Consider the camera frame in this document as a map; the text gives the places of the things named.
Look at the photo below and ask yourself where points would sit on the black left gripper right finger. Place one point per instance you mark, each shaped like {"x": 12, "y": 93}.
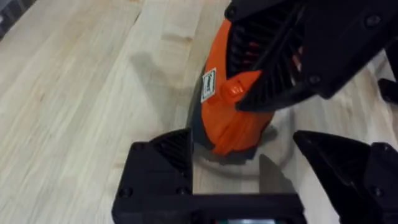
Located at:
{"x": 348, "y": 174}

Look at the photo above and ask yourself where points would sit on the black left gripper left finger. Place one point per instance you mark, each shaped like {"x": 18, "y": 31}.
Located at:
{"x": 155, "y": 168}

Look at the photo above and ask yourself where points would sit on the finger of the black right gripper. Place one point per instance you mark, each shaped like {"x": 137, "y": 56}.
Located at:
{"x": 245, "y": 31}

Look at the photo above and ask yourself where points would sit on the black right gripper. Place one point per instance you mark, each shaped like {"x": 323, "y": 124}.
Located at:
{"x": 345, "y": 37}

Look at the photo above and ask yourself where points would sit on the orange zip bag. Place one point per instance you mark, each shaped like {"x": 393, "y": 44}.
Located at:
{"x": 227, "y": 124}

